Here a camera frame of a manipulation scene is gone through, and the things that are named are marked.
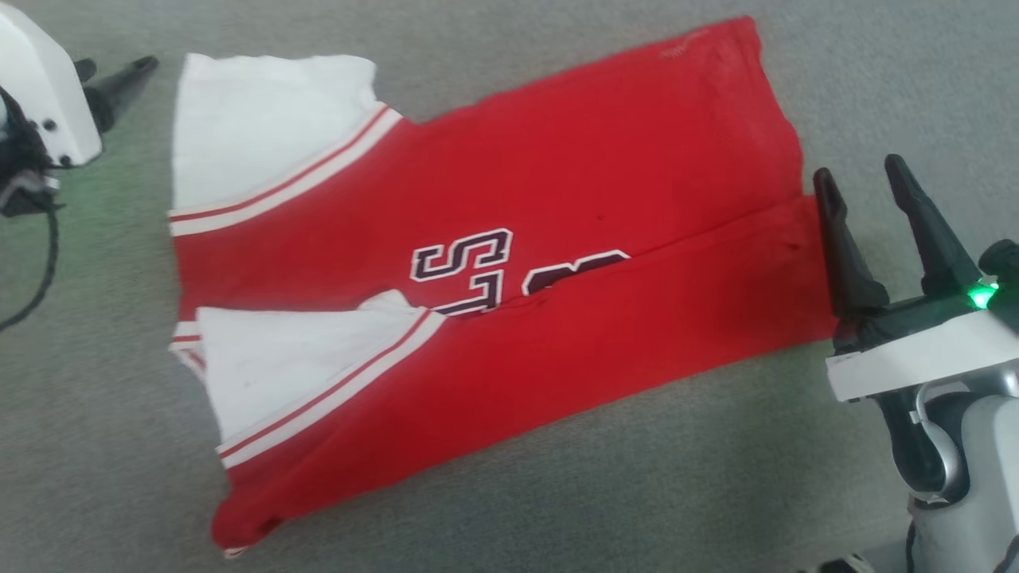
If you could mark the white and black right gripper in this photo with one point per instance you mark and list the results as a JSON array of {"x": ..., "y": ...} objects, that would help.
[{"x": 923, "y": 350}]

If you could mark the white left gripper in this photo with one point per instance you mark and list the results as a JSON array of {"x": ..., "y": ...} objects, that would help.
[{"x": 44, "y": 87}]

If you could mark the red and white jersey garment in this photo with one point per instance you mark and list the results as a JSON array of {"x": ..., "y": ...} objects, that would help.
[{"x": 557, "y": 183}]

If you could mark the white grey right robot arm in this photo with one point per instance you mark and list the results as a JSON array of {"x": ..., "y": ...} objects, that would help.
[{"x": 983, "y": 477}]

